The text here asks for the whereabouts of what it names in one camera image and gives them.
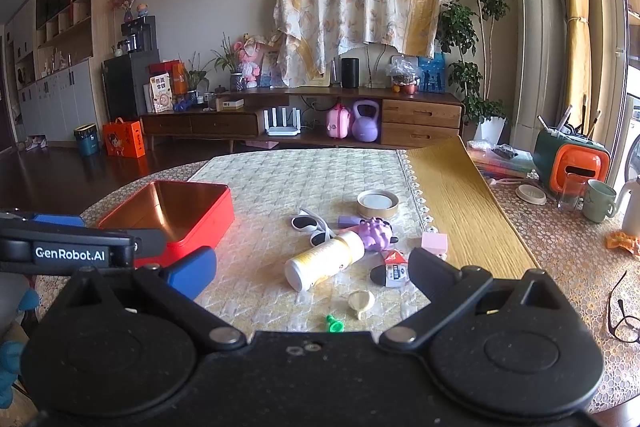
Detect purple kettlebell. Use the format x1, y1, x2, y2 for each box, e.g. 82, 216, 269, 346
351, 99, 381, 142

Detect white sunglasses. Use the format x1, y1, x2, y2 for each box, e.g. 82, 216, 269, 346
291, 208, 337, 249

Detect pink doll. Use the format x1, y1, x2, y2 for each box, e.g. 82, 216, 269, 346
235, 34, 266, 88

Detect orange snack packet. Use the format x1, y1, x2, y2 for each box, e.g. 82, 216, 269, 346
605, 231, 640, 255

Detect white standing air conditioner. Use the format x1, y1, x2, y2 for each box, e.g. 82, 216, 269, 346
507, 0, 568, 142

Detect pink toy suitcase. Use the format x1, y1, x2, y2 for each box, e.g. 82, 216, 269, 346
326, 103, 353, 139

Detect stack of colourful folders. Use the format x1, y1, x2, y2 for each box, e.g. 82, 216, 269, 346
467, 139, 538, 180

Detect cream garlic-shaped toy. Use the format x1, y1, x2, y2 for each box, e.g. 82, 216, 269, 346
347, 290, 375, 320

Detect white pen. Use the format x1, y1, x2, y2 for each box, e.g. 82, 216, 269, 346
555, 105, 574, 134

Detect black cylindrical speaker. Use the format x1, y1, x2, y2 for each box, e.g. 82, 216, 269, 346
341, 57, 361, 88

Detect orange gift box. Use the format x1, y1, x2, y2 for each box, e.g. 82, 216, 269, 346
102, 117, 146, 158

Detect clear drinking glass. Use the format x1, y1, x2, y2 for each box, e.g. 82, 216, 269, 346
557, 172, 586, 212

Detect blue cloth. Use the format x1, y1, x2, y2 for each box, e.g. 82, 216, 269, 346
0, 288, 41, 409

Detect green mug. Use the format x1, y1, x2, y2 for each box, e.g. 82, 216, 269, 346
582, 179, 619, 224

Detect black mini fridge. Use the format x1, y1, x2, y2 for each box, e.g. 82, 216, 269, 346
102, 49, 161, 122

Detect black coffee machine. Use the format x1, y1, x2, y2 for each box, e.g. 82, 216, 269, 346
120, 16, 157, 54

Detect blue picture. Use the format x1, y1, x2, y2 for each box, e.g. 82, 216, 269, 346
417, 52, 447, 94

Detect red gift bag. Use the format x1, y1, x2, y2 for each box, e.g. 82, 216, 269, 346
148, 61, 186, 96

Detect cartoon snack bag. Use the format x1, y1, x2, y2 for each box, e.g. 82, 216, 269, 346
149, 74, 174, 114

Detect white washing machine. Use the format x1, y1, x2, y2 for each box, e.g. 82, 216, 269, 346
625, 93, 640, 182

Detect roll of packing tape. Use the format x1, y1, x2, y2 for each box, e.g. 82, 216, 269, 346
356, 189, 399, 219

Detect wooden wall cabinet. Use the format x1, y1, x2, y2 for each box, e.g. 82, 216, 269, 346
0, 0, 118, 142

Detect white cylindrical bottle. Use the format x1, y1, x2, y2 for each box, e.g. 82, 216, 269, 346
284, 231, 366, 293

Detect black oval brush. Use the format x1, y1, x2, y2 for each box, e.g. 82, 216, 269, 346
367, 264, 408, 289

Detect pink block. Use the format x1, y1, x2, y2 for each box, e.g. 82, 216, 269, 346
421, 231, 448, 254

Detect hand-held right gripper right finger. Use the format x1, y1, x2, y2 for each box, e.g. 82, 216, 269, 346
379, 247, 566, 352

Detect purple spiky toy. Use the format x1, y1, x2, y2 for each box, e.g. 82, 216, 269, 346
359, 217, 399, 253

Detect yellow curtain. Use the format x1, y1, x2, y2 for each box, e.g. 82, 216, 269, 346
537, 0, 626, 122

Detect small green potted plant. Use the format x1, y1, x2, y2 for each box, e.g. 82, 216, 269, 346
177, 52, 211, 105

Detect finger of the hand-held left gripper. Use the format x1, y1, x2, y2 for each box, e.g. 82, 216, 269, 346
31, 213, 87, 229
131, 229, 169, 258

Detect red tin box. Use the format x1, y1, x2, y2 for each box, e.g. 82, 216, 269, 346
97, 180, 236, 269

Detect small white dish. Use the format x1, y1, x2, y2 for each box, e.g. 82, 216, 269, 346
515, 183, 547, 206

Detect teal trash bin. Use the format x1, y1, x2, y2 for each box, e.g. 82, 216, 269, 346
73, 123, 99, 158

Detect framed picture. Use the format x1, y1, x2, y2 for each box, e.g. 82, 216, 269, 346
259, 48, 282, 88

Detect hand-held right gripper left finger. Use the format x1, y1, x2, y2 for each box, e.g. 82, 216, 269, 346
62, 246, 247, 352

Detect wooden TV stand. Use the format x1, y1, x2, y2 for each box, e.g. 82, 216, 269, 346
140, 87, 466, 152

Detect plastic bag of fruit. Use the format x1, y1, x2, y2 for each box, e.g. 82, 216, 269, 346
387, 57, 421, 96

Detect white thermos jug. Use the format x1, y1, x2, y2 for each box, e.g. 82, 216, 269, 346
614, 175, 640, 238

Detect orchid plant patterned pot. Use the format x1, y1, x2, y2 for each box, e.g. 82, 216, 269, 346
212, 33, 246, 92

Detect cream rounded panel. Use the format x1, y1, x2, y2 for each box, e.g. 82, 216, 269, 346
334, 43, 407, 88

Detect yellow wood-grain mat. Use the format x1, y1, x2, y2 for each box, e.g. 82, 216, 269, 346
405, 136, 541, 280

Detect tall potted tree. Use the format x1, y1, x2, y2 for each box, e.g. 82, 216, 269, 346
435, 0, 516, 145

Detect white router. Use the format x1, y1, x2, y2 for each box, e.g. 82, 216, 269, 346
264, 106, 302, 136

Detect black eyeglasses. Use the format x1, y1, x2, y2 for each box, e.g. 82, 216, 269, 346
607, 270, 640, 344

